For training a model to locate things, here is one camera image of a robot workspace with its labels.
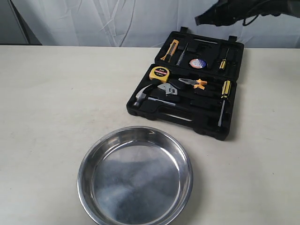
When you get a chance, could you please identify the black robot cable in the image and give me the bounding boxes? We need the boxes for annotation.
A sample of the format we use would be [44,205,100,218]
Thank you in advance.
[242,14,258,27]

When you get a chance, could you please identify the adjustable wrench black handle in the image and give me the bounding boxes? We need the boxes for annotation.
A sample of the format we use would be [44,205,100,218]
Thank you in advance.
[157,82,180,103]

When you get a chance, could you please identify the black plastic tool case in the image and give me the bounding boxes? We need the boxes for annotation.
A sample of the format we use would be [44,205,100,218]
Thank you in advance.
[129,27,244,141]

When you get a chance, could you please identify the orange handled pliers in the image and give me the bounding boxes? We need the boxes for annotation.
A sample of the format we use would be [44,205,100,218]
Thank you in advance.
[178,78,208,90]

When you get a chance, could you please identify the black electrical tape roll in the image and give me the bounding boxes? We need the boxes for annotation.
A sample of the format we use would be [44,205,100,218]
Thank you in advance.
[189,58,207,69]

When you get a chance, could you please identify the yellow tape measure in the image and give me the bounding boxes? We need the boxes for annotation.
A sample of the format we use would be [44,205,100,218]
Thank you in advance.
[149,66,171,83]

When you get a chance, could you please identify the large yellow black screwdriver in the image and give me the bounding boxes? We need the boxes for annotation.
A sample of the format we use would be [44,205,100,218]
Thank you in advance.
[218,80,232,127]

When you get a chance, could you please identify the round stainless steel tray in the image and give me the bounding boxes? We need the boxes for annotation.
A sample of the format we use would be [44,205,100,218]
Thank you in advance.
[77,126,193,225]

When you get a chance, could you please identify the white backdrop curtain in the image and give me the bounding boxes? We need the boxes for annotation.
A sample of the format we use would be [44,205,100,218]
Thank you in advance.
[0,0,300,48]

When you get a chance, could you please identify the metal tweezers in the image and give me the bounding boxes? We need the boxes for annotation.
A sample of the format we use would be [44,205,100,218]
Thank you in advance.
[176,43,188,66]

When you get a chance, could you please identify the yellow utility knife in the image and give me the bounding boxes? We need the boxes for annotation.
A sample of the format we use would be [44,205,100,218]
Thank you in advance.
[160,39,179,62]

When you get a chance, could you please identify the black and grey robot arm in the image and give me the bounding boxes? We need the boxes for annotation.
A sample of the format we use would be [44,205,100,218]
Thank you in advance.
[195,0,300,26]

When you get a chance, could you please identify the claw hammer black handle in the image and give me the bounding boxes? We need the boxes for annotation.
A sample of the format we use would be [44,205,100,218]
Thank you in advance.
[127,84,200,115]

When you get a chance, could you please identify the small yellow black screwdriver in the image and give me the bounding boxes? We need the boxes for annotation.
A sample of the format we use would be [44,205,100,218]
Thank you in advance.
[219,48,229,70]

